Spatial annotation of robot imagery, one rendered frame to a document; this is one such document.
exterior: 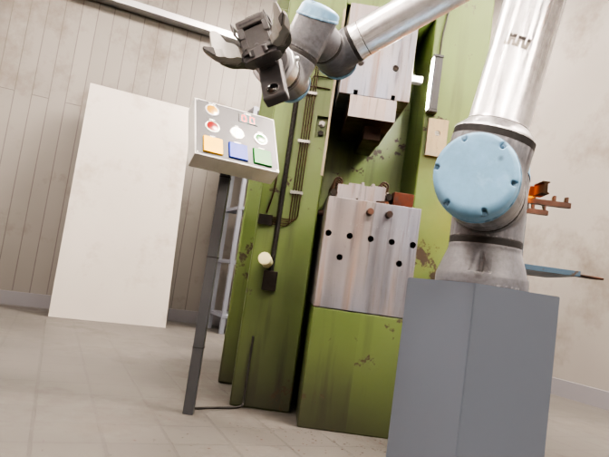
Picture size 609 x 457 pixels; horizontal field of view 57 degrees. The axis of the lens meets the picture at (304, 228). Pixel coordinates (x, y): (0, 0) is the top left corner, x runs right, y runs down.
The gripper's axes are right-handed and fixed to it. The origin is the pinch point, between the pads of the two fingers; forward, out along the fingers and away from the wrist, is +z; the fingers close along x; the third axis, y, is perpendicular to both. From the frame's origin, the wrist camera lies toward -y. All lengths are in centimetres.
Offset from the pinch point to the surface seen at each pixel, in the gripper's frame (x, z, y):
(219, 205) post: -53, -119, 0
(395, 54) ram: 31, -150, 39
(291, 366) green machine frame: -54, -146, -71
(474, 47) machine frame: 67, -174, 37
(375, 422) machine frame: -25, -134, -100
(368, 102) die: 14, -146, 23
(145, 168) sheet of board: -194, -373, 110
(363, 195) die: -1, -144, -13
